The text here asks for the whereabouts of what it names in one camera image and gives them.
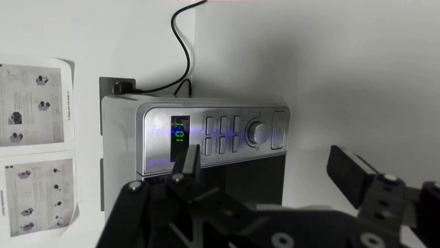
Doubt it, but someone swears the steel wall socket plate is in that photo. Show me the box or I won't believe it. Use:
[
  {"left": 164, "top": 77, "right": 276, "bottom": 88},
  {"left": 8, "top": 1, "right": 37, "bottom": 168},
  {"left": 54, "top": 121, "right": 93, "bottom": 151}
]
[{"left": 98, "top": 76, "right": 137, "bottom": 138}]

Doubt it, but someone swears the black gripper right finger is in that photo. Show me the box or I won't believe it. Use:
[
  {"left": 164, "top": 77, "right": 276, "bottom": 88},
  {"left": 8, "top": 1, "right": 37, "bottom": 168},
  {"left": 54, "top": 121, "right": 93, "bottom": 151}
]
[{"left": 326, "top": 143, "right": 440, "bottom": 248}]

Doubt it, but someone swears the silver microwave oven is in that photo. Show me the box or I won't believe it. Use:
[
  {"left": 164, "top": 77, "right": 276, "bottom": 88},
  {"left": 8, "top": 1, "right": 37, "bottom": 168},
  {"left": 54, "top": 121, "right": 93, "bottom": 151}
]
[{"left": 100, "top": 93, "right": 291, "bottom": 226}]

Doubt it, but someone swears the black power plug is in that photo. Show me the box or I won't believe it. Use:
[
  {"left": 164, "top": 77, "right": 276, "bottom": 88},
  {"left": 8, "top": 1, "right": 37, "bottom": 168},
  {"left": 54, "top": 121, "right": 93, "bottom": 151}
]
[{"left": 113, "top": 78, "right": 137, "bottom": 96}]

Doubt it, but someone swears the white instruction sheet with photos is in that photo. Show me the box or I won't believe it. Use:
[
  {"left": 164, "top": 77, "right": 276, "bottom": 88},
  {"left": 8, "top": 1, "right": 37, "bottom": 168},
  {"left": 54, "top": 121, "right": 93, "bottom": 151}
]
[
  {"left": 0, "top": 58, "right": 76, "bottom": 149},
  {"left": 0, "top": 157, "right": 82, "bottom": 238}
]

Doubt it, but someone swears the black power cable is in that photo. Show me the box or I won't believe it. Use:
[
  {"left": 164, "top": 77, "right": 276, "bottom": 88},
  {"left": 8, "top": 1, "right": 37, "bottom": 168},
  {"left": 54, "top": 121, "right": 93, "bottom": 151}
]
[{"left": 135, "top": 0, "right": 208, "bottom": 99}]

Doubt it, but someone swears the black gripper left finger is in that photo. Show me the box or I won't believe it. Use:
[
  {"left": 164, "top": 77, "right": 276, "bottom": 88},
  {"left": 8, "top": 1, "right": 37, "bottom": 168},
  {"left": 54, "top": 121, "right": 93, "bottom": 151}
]
[{"left": 95, "top": 143, "right": 276, "bottom": 248}]

